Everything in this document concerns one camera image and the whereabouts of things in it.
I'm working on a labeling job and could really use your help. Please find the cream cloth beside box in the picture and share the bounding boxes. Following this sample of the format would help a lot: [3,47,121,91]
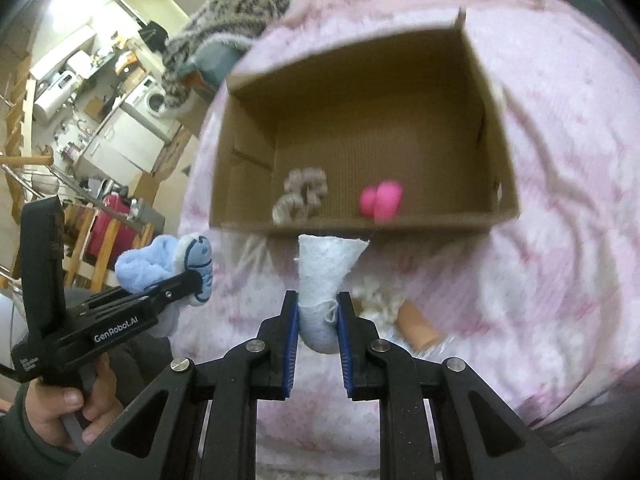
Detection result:
[490,78,506,110]

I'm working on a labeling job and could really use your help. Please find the striped knit blanket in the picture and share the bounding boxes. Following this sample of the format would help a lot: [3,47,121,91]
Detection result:
[160,0,293,112]

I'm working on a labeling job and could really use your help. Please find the pink rubber duck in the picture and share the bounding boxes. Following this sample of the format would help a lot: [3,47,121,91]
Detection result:
[358,181,404,223]

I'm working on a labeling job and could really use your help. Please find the person left hand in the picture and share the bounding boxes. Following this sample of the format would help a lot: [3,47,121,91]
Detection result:
[24,353,124,452]

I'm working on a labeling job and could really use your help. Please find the teal fur-trimmed jacket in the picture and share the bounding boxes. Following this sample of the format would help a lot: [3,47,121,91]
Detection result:
[171,34,256,94]

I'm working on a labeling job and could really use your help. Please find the grey white scrunchie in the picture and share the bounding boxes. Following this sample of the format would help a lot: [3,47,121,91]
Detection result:
[271,167,328,226]

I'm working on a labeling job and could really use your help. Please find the red bag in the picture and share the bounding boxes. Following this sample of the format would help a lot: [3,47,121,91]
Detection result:
[86,193,147,261]

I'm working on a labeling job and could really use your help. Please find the wooden chair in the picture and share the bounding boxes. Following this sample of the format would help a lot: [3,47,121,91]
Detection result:
[62,203,155,292]

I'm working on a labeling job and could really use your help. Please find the pink patterned bed quilt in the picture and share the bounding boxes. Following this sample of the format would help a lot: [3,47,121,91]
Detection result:
[170,0,639,479]

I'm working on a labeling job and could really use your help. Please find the light blue plush toy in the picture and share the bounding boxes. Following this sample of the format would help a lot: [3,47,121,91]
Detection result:
[115,233,213,338]

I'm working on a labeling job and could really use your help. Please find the white washing machine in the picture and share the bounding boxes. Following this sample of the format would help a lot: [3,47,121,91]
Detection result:
[122,75,169,136]

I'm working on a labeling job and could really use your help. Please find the brown cardboard box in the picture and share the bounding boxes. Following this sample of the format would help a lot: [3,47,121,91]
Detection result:
[209,9,520,234]

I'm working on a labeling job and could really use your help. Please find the white sock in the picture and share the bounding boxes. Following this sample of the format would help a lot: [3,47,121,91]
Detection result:
[297,234,369,354]

